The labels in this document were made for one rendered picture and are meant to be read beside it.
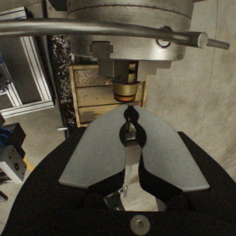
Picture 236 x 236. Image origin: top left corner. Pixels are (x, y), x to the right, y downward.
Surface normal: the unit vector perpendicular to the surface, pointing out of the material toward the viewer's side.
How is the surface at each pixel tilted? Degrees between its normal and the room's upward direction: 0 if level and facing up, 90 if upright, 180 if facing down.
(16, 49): 0
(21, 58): 0
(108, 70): 38
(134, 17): 17
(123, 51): 22
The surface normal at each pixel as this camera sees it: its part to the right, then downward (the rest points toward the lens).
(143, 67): 0.13, 0.54
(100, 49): -0.38, 0.49
